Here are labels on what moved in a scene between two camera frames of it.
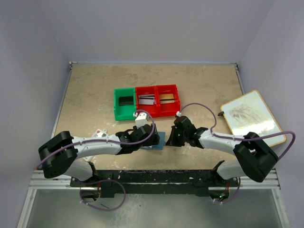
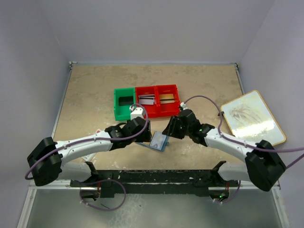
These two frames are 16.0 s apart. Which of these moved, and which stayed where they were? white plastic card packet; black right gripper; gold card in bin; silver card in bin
Moved: black right gripper
Stayed: white plastic card packet; silver card in bin; gold card in bin
